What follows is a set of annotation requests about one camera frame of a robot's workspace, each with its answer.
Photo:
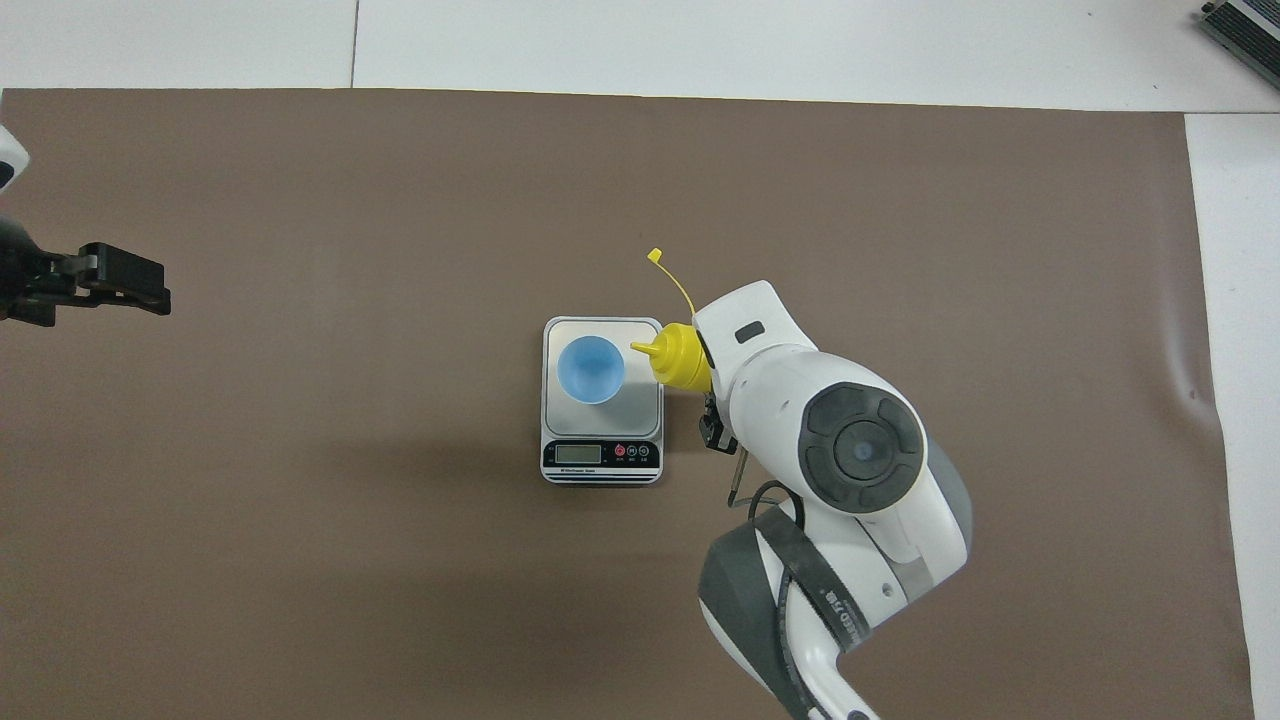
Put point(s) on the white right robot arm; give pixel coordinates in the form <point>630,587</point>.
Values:
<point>780,390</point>

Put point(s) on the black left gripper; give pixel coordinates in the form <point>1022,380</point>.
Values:
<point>25,280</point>

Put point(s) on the grey metal device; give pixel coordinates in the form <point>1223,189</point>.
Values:
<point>1250,30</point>

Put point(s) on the brown paper table mat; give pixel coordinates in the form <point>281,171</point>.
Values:
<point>300,500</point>

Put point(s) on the yellow squeeze bottle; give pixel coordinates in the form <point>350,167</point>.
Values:
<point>680,355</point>

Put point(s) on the light blue plastic cup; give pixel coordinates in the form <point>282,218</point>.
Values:
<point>590,370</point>

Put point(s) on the silver digital kitchen scale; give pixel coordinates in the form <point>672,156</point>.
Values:
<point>600,455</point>

